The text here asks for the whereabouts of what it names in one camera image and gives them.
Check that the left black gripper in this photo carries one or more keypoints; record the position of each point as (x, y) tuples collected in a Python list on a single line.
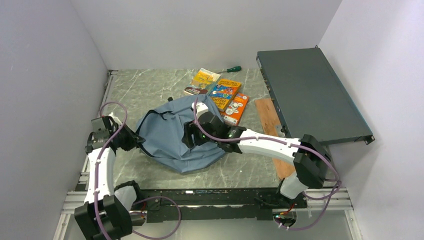
[(133, 139)]

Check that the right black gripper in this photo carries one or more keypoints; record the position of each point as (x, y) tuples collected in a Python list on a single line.
[(190, 128)]

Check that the blue grey backpack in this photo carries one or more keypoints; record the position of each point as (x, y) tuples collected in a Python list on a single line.
[(162, 128)]

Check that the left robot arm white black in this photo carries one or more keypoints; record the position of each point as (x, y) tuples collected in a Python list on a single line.
[(105, 213)]

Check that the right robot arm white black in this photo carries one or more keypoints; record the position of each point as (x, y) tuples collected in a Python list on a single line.
[(309, 159)]

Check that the orange children's book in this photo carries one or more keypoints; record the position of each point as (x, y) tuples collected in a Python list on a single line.
[(234, 111)]

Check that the blue yellow children's book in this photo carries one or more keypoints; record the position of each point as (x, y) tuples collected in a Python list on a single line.
[(223, 93)]

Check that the yellow small book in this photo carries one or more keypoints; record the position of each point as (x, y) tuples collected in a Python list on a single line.
[(204, 79)]

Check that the brown wooden board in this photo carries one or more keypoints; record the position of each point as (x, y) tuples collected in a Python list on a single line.
[(269, 120)]

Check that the dark rack server box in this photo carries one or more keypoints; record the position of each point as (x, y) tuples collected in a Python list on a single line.
[(309, 98)]

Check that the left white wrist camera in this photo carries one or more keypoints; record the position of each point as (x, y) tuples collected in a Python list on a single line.
[(115, 118)]

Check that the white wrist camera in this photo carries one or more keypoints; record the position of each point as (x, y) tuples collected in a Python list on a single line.
[(115, 118), (199, 108)]

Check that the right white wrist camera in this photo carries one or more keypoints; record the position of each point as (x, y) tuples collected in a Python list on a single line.
[(199, 108)]

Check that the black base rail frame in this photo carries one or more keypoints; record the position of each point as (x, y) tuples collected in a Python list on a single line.
[(235, 203)]

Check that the green handled screwdriver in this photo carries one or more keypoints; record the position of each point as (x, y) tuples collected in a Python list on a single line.
[(231, 70)]

